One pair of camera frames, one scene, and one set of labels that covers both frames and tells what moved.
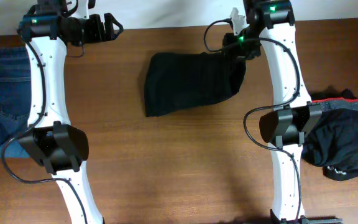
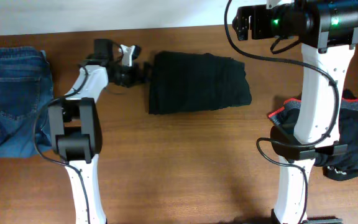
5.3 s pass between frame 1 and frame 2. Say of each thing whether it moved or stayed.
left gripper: moved
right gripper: moved
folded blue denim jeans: stayed
